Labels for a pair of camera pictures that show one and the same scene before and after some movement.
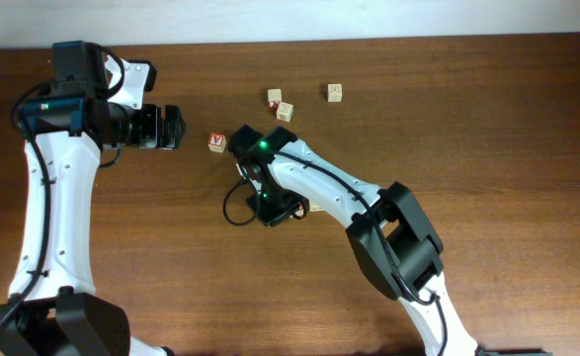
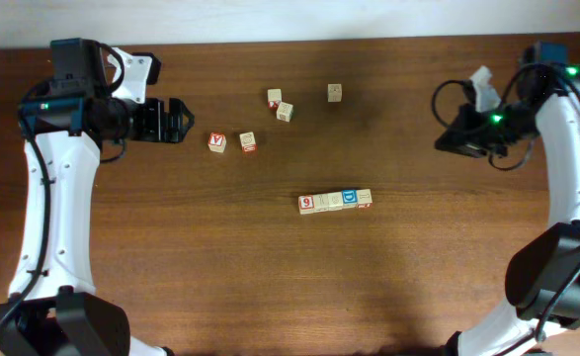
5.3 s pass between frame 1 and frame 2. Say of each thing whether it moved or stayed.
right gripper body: moved
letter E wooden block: stayed
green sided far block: stayed
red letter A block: stayed
